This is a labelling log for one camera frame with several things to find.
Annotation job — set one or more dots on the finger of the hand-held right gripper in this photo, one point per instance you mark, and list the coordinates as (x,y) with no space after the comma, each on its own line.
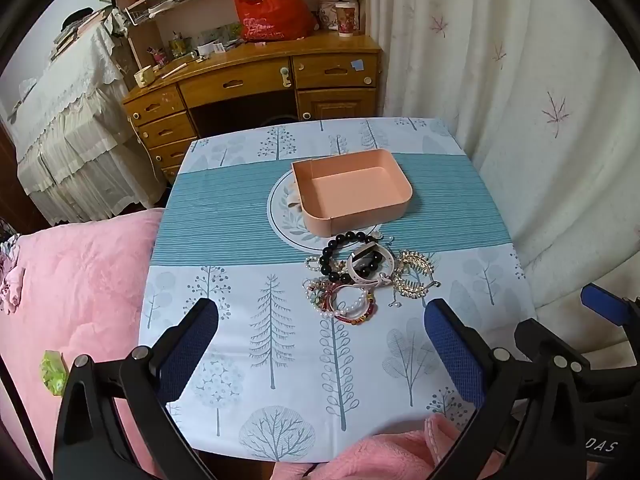
(537,337)
(602,302)

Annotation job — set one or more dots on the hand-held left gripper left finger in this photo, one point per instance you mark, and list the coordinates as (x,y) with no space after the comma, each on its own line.
(187,350)

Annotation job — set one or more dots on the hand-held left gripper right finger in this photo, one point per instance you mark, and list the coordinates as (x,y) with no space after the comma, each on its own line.
(452,350)

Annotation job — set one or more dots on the white watch band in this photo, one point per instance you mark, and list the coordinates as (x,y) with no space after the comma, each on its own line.
(385,255)

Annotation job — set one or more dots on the pink plastic tray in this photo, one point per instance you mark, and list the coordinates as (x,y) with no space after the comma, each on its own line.
(350,192)

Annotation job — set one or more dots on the tree-printed tablecloth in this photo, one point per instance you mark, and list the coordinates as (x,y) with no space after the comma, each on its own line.
(250,285)

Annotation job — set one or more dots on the pink fleece cloth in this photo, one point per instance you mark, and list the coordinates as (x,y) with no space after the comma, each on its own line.
(390,455)

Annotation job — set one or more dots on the pink blanket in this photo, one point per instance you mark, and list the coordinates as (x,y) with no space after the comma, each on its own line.
(85,280)

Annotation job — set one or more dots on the green packet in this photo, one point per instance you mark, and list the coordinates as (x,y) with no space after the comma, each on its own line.
(52,372)

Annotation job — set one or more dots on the floral pink cloth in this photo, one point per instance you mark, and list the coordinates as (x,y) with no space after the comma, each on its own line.
(10,275)

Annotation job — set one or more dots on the white leaf-print curtain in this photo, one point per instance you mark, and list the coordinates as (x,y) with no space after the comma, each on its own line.
(500,85)

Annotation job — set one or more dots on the white lace furniture cover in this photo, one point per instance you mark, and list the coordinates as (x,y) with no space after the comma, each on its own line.
(75,125)

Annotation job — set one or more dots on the wooden desk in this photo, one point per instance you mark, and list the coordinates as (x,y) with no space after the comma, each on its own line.
(240,67)

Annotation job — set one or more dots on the pen holder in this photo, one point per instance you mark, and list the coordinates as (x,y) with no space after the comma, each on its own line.
(177,47)

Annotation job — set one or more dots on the wooden bookshelf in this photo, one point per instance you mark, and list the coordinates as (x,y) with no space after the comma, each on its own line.
(145,30)

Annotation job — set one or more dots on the red printed paper cup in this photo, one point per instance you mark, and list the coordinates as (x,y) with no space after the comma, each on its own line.
(346,20)

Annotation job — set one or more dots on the red plastic bag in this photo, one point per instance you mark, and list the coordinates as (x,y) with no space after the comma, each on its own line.
(270,10)

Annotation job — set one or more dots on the dark hat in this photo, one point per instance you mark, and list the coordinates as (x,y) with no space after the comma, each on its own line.
(77,17)

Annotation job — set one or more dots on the floral container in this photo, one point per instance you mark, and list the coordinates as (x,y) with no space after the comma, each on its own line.
(327,14)

